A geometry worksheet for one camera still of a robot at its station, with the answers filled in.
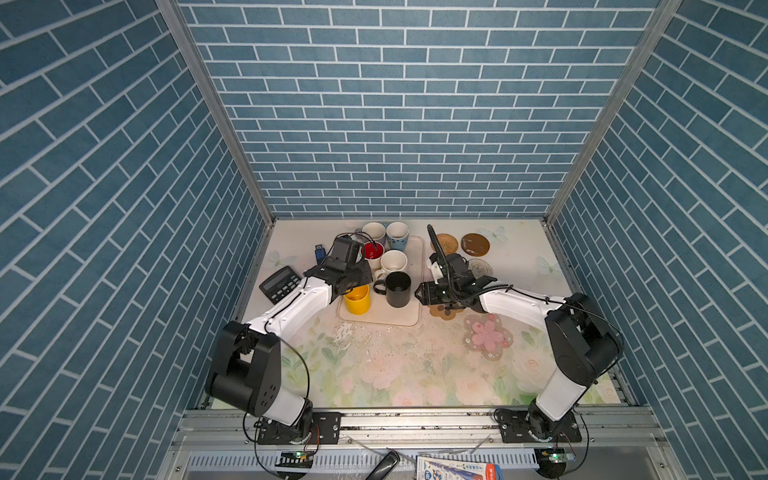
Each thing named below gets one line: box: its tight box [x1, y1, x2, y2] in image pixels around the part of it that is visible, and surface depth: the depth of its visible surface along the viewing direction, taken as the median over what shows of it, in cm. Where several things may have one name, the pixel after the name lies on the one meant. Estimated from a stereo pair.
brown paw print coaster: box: [428, 305, 464, 320], surface depth 96 cm
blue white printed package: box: [415, 455, 503, 480], surface depth 69 cm
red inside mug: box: [361, 241, 385, 271], surface depth 104 cm
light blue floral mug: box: [386, 221, 410, 251], surface depth 106 cm
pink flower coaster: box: [463, 313, 514, 361], surface depth 91 cm
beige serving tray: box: [337, 235, 425, 327], surface depth 96 cm
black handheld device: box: [365, 450, 400, 480], surface depth 67 cm
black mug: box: [373, 271, 411, 308], surface depth 96 cm
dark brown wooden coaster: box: [461, 233, 490, 257], surface depth 114 cm
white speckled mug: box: [374, 250, 409, 280], surface depth 100 cm
